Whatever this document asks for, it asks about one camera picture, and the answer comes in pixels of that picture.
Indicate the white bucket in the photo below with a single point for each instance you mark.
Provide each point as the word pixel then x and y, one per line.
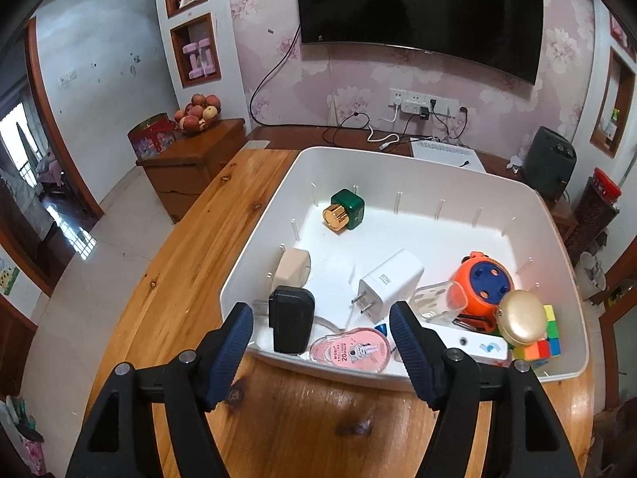
pixel 590 276

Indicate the white set-top box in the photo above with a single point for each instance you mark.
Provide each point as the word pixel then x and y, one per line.
pixel 442 153

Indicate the colourful rubik's cube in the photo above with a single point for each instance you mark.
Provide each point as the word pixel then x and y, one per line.
pixel 548 347

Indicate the white plastic storage bin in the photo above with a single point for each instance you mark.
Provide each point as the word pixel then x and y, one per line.
pixel 377 227

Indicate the black power adapter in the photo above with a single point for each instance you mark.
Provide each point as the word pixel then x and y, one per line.
pixel 290 312

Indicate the silver rectangular hub device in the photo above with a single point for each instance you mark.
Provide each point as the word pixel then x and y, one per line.
pixel 485 349

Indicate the dark green air fryer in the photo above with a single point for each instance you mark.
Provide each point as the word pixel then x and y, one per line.
pixel 549 164

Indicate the round gold compact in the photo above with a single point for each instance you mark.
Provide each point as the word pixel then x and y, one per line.
pixel 520 318

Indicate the pink dumbbells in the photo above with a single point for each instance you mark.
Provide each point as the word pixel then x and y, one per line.
pixel 201 59

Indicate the red gift tin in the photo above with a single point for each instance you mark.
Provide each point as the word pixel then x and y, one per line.
pixel 152 136

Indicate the pink correction tape dispenser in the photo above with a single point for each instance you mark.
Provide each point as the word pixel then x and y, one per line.
pixel 351 350

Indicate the green bottle gold cap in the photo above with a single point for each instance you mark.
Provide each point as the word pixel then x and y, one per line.
pixel 345 211

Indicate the dark wicker bin red lid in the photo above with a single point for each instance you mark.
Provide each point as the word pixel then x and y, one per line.
pixel 595 210

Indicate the black wall television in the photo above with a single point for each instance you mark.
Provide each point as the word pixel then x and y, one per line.
pixel 503 34

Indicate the orange round tape measure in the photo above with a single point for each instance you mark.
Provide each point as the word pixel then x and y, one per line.
pixel 485 282

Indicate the wooden side cabinet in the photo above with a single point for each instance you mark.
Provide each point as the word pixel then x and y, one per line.
pixel 182 172

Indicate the white charger plug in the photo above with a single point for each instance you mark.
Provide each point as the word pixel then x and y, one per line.
pixel 394 280

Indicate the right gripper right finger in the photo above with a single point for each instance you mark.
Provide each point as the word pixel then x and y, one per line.
pixel 423 355

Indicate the white wall power strip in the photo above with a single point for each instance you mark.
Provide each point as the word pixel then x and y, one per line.
pixel 410 102

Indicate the bowl of peaches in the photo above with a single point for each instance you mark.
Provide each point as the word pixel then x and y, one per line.
pixel 200 114

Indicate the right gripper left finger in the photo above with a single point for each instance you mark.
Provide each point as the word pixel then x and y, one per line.
pixel 221 351

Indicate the clear plastic case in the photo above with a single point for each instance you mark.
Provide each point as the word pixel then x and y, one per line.
pixel 439 303

